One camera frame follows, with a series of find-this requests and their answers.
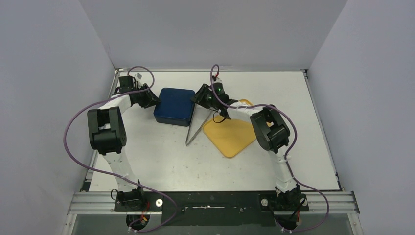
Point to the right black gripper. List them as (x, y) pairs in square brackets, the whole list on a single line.
[(201, 97)]

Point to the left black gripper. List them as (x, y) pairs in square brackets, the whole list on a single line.
[(151, 99)]

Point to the blue box lid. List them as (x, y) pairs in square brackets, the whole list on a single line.
[(175, 104)]

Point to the metal tongs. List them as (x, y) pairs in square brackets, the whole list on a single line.
[(199, 118)]

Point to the blue chocolate box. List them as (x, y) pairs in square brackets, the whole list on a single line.
[(174, 118)]

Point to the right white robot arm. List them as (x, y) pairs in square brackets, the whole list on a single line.
[(271, 131)]

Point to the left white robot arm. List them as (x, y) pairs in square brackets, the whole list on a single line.
[(108, 136)]

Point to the yellow plastic tray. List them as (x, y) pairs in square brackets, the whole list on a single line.
[(232, 135)]

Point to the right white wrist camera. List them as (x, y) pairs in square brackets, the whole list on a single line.
[(216, 79)]

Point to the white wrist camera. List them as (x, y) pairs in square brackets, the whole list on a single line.
[(216, 79), (138, 76)]

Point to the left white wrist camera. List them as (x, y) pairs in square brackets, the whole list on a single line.
[(138, 76)]

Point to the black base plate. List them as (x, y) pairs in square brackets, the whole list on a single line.
[(212, 208)]

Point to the aluminium rail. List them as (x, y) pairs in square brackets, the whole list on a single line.
[(340, 202)]

